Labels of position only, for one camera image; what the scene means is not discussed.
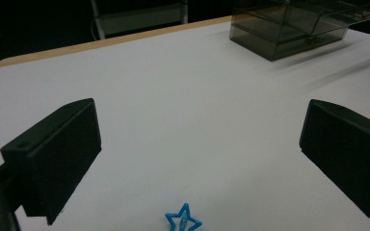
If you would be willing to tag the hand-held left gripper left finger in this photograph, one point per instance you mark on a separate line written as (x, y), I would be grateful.
(58, 154)

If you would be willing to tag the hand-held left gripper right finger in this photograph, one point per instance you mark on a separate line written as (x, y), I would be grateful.
(350, 150)

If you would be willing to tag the smoky transparent drawer box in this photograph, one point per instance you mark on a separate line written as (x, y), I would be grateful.
(289, 29)

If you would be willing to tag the blue star hair clip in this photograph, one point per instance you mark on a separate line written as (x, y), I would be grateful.
(183, 220)

